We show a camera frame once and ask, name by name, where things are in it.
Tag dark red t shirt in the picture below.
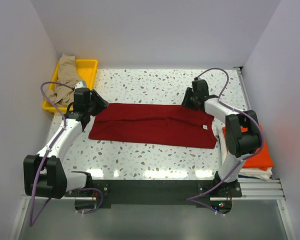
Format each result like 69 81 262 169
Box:
88 103 217 149

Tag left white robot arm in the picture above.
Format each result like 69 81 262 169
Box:
23 87 109 199

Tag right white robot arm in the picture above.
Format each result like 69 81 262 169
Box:
181 77 264 197

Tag beige crumpled t shirt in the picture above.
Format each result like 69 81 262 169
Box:
45 54 82 108

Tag yellow plastic tray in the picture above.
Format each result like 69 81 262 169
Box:
42 59 98 113

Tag orange folded t shirt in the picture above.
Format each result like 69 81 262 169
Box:
222 125 275 172

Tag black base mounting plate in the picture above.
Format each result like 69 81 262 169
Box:
64 178 244 210

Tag white folded t shirt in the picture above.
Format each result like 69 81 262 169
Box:
216 127 273 180

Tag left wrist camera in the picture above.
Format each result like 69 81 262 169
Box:
74 80 87 90

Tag aluminium frame rail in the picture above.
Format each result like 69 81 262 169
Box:
239 178 286 200

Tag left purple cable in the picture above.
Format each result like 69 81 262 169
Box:
29 81 105 227

